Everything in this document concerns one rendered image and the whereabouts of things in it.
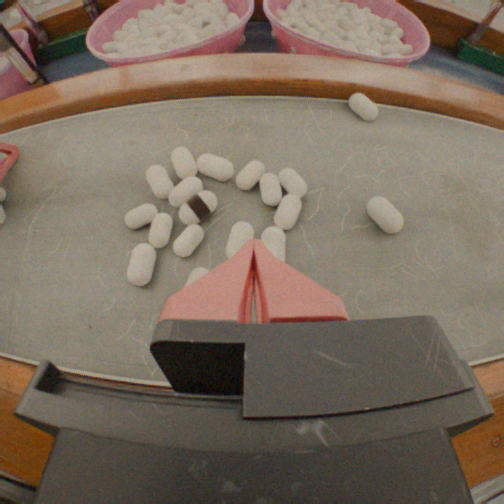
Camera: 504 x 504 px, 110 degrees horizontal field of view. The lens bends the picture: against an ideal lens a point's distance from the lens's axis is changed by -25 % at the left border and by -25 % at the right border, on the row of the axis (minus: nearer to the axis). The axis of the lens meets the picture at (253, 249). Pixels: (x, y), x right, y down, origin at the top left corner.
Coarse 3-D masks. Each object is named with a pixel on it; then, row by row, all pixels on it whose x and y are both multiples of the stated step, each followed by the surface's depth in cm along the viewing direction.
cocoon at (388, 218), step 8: (376, 200) 20; (384, 200) 19; (368, 208) 20; (376, 208) 19; (384, 208) 19; (392, 208) 19; (376, 216) 20; (384, 216) 19; (392, 216) 19; (400, 216) 19; (384, 224) 19; (392, 224) 19; (400, 224) 19; (392, 232) 20
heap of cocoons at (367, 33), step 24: (312, 0) 31; (336, 0) 32; (288, 24) 30; (312, 24) 30; (336, 24) 30; (360, 24) 30; (384, 24) 31; (360, 48) 28; (384, 48) 28; (408, 48) 28
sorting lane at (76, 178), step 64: (64, 128) 25; (128, 128) 24; (192, 128) 24; (256, 128) 24; (320, 128) 24; (384, 128) 24; (448, 128) 24; (64, 192) 22; (128, 192) 22; (256, 192) 22; (320, 192) 22; (384, 192) 22; (448, 192) 22; (0, 256) 21; (64, 256) 20; (128, 256) 20; (192, 256) 20; (320, 256) 20; (384, 256) 20; (448, 256) 20; (0, 320) 19; (64, 320) 19; (128, 320) 19; (448, 320) 19
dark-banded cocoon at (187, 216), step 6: (204, 192) 20; (210, 192) 20; (204, 198) 19; (210, 198) 20; (216, 198) 20; (186, 204) 19; (210, 204) 20; (216, 204) 20; (180, 210) 20; (186, 210) 19; (180, 216) 20; (186, 216) 19; (192, 216) 19; (186, 222) 20; (192, 222) 20; (198, 222) 20
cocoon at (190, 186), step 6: (186, 180) 20; (192, 180) 20; (198, 180) 20; (180, 186) 20; (186, 186) 20; (192, 186) 20; (198, 186) 20; (174, 192) 20; (180, 192) 20; (186, 192) 20; (192, 192) 20; (198, 192) 21; (174, 198) 20; (180, 198) 20; (186, 198) 20; (174, 204) 20; (180, 204) 20
